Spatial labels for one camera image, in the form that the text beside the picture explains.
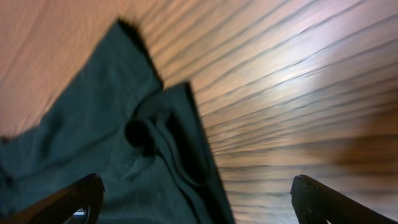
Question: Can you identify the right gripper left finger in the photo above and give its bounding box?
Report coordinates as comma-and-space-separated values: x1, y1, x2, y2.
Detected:
1, 173, 105, 224

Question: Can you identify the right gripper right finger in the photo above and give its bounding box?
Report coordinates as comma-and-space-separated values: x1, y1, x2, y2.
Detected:
290, 175, 397, 224

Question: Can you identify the black polo shirt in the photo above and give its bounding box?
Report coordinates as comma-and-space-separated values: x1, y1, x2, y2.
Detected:
1, 20, 234, 223

